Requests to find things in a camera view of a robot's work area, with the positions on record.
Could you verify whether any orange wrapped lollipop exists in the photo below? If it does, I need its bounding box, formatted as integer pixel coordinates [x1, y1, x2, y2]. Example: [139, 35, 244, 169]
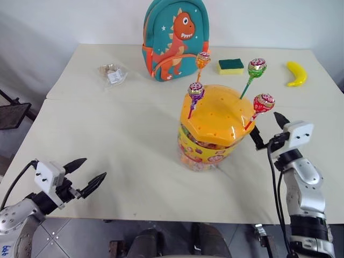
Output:
[196, 51, 211, 82]

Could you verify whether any clear wrapped snack packet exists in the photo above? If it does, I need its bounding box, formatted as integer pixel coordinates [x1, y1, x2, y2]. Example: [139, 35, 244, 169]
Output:
[97, 63, 128, 89]

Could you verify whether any teal dinosaur backpack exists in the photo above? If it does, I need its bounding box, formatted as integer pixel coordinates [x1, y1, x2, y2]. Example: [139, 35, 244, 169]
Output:
[141, 0, 211, 82]

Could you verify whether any clear plastic candy jar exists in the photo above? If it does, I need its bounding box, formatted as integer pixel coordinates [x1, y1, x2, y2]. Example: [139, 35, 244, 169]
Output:
[177, 121, 240, 173]

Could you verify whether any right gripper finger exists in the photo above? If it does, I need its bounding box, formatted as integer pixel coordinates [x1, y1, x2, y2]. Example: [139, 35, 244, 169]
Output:
[273, 112, 290, 133]
[249, 126, 266, 151]

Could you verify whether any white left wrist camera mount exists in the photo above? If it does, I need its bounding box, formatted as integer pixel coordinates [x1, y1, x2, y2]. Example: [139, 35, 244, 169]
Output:
[34, 160, 67, 210]

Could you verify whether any green wrapped lollipop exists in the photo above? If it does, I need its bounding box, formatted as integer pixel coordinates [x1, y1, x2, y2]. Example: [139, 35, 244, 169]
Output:
[239, 58, 268, 100]

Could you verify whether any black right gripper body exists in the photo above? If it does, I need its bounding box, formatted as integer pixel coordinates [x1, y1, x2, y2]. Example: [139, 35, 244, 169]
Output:
[264, 132, 290, 160]

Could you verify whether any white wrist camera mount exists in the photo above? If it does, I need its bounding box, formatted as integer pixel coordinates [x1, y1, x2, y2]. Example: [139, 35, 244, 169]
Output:
[279, 121, 315, 156]
[34, 160, 67, 210]

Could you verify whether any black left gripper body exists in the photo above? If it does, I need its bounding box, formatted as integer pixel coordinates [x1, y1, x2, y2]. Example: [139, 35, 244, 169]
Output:
[54, 177, 82, 209]

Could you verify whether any yellow green sponge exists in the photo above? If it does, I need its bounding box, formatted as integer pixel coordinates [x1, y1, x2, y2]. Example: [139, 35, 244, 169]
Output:
[218, 59, 245, 76]

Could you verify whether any purple wrapped lollipop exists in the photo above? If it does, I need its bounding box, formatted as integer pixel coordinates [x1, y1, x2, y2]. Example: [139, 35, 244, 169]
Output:
[187, 81, 206, 120]

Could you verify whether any dark rounded shape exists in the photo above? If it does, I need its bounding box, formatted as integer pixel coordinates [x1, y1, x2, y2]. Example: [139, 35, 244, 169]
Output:
[125, 227, 165, 258]

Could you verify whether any red wrapped lollipop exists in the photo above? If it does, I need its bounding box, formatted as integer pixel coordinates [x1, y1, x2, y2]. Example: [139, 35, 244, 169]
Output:
[243, 93, 276, 131]

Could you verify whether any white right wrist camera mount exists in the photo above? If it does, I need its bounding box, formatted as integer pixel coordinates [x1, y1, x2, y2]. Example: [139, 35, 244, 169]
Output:
[279, 121, 315, 156]

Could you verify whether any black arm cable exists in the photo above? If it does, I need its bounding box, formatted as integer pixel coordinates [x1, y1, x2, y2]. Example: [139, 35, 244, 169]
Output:
[0, 159, 39, 212]
[267, 135, 295, 258]

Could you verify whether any yellow perforated jar lid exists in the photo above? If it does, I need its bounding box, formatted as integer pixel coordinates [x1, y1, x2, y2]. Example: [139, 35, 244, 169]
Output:
[180, 84, 258, 148]

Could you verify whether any yellow toy banana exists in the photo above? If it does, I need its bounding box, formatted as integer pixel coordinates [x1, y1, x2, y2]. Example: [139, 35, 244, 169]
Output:
[285, 61, 309, 88]

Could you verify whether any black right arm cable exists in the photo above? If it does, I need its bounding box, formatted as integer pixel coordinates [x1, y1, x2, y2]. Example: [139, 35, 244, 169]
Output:
[267, 135, 295, 258]

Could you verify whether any metal table clamp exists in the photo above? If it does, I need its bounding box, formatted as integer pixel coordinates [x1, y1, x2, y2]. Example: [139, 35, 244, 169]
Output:
[253, 224, 275, 258]

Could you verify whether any black metal stand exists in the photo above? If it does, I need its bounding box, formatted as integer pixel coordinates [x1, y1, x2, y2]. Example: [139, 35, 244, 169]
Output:
[0, 89, 37, 133]

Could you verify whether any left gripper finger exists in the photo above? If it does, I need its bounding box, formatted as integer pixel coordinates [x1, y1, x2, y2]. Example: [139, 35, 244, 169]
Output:
[63, 157, 88, 174]
[80, 172, 108, 199]

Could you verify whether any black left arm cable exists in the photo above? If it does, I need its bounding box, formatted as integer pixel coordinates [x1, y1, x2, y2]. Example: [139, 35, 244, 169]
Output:
[0, 159, 39, 212]

